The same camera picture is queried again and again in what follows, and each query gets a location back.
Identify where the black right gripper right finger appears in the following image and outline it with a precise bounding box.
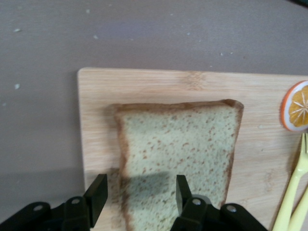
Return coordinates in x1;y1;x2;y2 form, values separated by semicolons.
169;175;221;231

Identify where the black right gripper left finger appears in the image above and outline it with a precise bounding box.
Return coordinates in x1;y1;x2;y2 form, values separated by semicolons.
61;173;108;231

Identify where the plain bread slice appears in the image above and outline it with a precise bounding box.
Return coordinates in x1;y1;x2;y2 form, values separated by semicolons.
113;99;244;231

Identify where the yellow plastic fork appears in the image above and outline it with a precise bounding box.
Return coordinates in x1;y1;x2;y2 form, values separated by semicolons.
271;132;308;231

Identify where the yellow plastic knife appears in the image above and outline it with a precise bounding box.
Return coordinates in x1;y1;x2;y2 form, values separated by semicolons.
286;187;308;231

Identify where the bamboo cutting board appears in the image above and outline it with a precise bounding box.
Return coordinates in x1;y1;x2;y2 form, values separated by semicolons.
77;67;308;231

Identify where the orange slice toy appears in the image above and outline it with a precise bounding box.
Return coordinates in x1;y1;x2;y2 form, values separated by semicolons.
280;80;308;132

